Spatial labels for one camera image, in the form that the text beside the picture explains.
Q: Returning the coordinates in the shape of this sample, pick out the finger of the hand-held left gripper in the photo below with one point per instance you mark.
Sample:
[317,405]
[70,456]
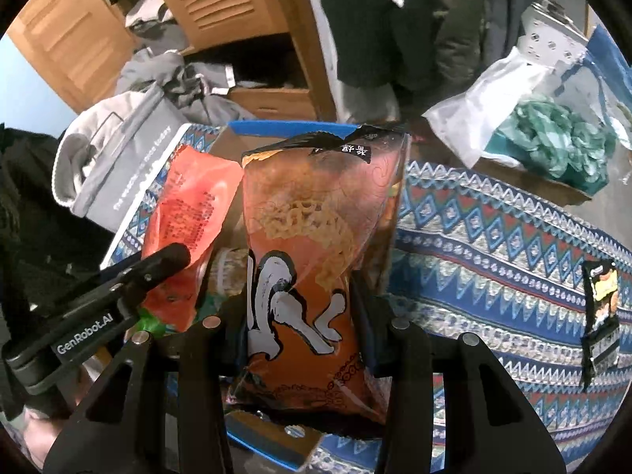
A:
[168,261]

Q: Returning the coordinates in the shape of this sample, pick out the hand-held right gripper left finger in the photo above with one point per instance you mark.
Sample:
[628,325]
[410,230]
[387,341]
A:
[232,340]

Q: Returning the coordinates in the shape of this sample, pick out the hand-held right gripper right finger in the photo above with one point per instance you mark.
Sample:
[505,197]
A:
[370,316]

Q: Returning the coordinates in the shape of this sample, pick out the red snack packet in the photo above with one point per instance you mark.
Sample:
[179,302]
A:
[192,207]

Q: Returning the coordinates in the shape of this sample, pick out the green snack packet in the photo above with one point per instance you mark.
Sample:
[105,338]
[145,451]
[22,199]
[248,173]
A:
[148,323]

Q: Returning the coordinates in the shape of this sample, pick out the cardboard box with blue tape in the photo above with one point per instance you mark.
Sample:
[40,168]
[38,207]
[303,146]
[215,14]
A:
[276,437]

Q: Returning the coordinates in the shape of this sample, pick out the orange noodle snack packet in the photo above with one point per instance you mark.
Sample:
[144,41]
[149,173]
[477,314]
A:
[306,197]

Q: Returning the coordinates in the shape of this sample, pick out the person's left hand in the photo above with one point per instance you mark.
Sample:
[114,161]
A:
[44,429]

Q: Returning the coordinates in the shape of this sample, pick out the pale snack packet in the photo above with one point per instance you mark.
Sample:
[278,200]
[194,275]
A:
[224,276]

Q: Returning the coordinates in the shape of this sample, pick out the grey fabric bag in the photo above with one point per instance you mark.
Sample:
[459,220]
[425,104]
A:
[123,158]

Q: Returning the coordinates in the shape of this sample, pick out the patterned blue blanket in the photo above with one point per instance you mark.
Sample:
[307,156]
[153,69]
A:
[493,256]

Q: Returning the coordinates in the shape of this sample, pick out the black clothing pile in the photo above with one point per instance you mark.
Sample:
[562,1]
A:
[39,197]

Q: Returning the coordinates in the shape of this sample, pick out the wooden wardrobe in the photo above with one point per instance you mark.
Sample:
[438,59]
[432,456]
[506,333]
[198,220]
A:
[276,103]

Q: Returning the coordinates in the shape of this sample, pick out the pile of grey clothes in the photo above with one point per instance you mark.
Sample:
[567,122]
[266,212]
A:
[158,69]

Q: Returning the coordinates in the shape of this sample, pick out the flat brown cardboard box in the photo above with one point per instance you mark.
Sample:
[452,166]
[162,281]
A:
[533,177]

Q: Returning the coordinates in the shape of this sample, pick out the black snack packet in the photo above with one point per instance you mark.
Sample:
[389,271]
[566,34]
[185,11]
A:
[600,335]

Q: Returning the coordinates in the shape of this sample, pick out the white plastic bag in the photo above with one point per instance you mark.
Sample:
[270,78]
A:
[484,103]

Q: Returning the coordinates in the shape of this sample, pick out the pile of teal packets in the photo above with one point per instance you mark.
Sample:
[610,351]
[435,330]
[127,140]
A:
[553,143]

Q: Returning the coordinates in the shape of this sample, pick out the white hanging garment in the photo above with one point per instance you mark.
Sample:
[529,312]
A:
[327,59]

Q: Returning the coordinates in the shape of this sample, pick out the louvered wooden wardrobe door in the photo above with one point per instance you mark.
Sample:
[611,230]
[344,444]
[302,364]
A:
[212,0]

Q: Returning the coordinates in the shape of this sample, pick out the black hanging jacket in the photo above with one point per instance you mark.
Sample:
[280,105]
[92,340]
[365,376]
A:
[375,24]

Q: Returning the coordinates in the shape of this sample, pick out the olive hanging coat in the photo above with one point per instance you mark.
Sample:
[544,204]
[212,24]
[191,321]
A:
[459,34]

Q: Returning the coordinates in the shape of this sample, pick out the white perforated panel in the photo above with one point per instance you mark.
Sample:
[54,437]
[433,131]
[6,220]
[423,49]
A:
[548,29]

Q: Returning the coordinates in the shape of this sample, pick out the blue and clear plastic bag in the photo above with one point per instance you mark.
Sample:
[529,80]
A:
[610,74]

